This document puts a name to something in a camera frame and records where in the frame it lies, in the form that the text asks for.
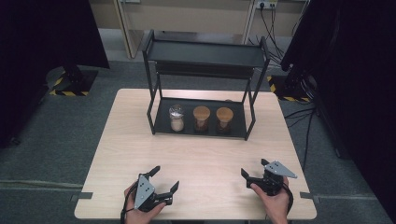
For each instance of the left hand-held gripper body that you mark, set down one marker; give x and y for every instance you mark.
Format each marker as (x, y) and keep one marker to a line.
(144, 194)

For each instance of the person's left hand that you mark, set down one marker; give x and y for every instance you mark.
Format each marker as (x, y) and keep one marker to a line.
(140, 217)

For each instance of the black curtain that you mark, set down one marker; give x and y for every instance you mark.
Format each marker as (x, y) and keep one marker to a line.
(37, 37)
(358, 77)

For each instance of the glass jar of brown bark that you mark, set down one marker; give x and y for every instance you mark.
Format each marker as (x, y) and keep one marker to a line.
(224, 113)

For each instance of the glass jar of dark spice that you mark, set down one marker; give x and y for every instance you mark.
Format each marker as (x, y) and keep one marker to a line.
(201, 112)

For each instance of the person's right hand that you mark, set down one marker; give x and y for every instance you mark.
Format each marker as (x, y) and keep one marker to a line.
(277, 207)

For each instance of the stand base with striped tape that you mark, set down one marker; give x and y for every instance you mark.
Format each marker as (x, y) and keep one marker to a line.
(84, 81)
(280, 90)

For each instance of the glass-lid jar of white powder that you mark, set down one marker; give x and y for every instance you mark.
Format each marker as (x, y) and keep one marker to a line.
(176, 124)

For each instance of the white wall socket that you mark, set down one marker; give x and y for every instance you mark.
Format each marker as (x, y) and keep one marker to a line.
(266, 4)

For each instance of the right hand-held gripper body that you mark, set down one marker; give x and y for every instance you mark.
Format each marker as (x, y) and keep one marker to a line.
(272, 183)

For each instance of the black metal shelf rack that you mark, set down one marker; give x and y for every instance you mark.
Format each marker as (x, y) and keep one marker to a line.
(205, 53)

